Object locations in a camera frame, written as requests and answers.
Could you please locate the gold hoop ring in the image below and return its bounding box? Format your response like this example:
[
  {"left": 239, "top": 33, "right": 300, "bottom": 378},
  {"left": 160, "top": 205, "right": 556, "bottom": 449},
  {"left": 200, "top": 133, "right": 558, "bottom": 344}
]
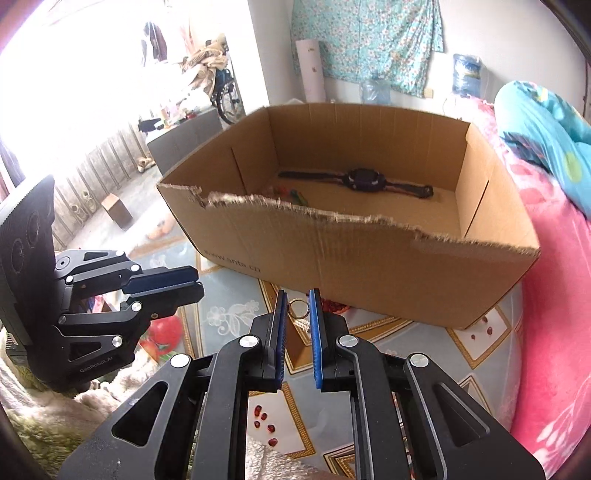
[{"left": 286, "top": 297, "right": 313, "bottom": 320}]

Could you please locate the black wrist watch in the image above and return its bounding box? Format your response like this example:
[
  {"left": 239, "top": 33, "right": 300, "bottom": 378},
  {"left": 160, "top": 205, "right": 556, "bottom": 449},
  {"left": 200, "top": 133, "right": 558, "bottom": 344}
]
[{"left": 279, "top": 168, "right": 434, "bottom": 199}]

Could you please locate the small cardboard box on floor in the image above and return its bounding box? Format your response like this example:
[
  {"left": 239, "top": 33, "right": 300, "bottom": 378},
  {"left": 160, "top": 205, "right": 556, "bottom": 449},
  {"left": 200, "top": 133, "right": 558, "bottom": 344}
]
[{"left": 101, "top": 193, "right": 133, "bottom": 229}]

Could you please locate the fruit pattern tablecloth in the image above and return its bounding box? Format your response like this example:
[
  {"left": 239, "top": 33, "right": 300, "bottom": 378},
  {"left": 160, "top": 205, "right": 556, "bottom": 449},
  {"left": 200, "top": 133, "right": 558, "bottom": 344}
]
[{"left": 123, "top": 232, "right": 523, "bottom": 479}]

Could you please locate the grey cabinet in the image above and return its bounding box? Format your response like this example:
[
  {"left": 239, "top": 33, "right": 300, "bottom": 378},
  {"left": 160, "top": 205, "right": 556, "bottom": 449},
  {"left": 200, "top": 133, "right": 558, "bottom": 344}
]
[{"left": 146, "top": 108, "right": 222, "bottom": 176}]

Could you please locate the pink floral blanket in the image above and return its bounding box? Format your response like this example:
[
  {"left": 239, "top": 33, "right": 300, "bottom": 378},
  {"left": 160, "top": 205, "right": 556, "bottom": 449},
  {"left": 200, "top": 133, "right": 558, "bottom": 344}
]
[{"left": 469, "top": 99, "right": 590, "bottom": 479}]

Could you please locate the colourful small trinket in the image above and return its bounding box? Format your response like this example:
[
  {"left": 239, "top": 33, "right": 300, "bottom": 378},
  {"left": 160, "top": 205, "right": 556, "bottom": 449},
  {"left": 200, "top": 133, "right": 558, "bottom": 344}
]
[{"left": 262, "top": 185, "right": 308, "bottom": 207}]

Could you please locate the bicycle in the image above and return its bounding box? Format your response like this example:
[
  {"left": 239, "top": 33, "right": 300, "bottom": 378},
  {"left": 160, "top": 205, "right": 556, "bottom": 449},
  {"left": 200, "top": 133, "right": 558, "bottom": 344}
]
[{"left": 211, "top": 68, "right": 245, "bottom": 125}]

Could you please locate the brown cardboard box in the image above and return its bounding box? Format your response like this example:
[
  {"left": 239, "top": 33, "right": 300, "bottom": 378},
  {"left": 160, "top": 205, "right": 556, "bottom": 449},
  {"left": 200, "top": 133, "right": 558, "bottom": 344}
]
[{"left": 158, "top": 103, "right": 540, "bottom": 329}]

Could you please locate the pile of clothes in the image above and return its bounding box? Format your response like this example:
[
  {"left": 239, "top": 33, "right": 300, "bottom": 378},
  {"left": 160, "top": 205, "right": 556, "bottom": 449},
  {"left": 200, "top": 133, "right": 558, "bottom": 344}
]
[{"left": 180, "top": 35, "right": 228, "bottom": 97}]

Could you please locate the empty clear water jug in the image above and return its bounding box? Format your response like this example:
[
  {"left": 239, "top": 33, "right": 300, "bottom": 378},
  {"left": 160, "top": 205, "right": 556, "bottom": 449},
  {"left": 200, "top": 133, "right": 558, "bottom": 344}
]
[{"left": 360, "top": 78, "right": 392, "bottom": 106}]

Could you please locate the blue quilt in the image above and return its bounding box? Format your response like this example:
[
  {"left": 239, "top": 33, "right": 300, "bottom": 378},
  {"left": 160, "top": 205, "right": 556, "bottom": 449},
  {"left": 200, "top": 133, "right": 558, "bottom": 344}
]
[{"left": 494, "top": 81, "right": 590, "bottom": 217}]

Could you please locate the blue water bottle on dispenser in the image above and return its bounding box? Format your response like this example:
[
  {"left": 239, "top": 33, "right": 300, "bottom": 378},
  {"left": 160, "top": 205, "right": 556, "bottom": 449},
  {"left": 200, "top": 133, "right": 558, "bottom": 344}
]
[{"left": 452, "top": 54, "right": 482, "bottom": 98}]

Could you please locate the floral wall curtain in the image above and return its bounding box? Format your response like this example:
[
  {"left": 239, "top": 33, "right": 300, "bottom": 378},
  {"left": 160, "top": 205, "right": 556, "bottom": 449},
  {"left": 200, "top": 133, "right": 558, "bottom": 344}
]
[{"left": 290, "top": 0, "right": 445, "bottom": 98}]

